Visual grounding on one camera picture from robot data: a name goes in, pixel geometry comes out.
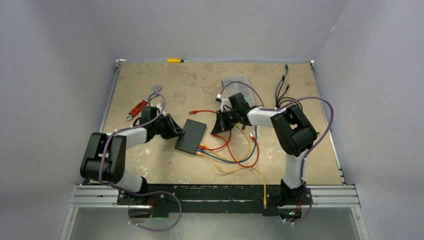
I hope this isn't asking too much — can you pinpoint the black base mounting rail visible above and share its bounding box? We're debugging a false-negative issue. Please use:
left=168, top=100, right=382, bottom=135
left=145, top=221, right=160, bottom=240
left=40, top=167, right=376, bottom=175
left=117, top=183, right=312, bottom=219

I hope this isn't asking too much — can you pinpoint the blue ethernet cable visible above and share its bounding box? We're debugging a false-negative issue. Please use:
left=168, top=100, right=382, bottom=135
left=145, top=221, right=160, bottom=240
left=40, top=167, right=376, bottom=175
left=274, top=64, right=290, bottom=100
left=196, top=127, right=259, bottom=164

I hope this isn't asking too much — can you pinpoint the aluminium frame rail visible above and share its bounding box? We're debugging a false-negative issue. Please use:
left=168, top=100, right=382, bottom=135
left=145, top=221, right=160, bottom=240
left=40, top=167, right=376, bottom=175
left=68, top=185, right=361, bottom=209

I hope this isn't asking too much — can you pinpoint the yellow handled screwdriver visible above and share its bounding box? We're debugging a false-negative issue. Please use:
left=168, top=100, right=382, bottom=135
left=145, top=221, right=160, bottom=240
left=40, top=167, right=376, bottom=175
left=167, top=58, right=191, bottom=63

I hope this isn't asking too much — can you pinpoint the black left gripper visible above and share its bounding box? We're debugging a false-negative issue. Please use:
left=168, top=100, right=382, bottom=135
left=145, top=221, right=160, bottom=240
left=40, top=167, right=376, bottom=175
left=152, top=114, right=183, bottom=140

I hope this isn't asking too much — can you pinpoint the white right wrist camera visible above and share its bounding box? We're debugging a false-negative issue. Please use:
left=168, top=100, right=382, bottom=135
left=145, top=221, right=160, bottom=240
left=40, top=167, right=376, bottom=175
left=215, top=94, right=231, bottom=112

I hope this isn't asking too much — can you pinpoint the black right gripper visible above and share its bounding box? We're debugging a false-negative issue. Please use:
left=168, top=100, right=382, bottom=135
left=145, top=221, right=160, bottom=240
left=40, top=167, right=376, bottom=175
left=213, top=108, right=240, bottom=134

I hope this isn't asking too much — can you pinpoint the black network switch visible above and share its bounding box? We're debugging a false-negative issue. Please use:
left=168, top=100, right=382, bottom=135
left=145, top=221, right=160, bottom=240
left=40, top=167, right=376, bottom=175
left=174, top=119, right=207, bottom=155

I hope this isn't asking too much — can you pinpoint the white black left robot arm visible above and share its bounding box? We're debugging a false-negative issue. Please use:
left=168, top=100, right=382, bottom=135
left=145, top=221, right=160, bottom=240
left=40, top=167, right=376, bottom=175
left=79, top=106, right=185, bottom=205

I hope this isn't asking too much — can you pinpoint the clear plastic parts box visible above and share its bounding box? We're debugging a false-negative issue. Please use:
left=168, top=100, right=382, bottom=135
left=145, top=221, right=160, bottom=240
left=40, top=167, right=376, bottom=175
left=221, top=74, right=256, bottom=106

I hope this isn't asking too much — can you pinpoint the red handled adjustable wrench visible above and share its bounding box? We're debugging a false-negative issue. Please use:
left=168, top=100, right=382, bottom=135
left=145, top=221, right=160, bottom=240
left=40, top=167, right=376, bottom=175
left=125, top=85, right=163, bottom=121

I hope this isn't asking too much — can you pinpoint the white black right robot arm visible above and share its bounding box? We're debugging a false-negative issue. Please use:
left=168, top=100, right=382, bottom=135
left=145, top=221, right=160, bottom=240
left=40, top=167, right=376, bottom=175
left=211, top=93, right=317, bottom=204

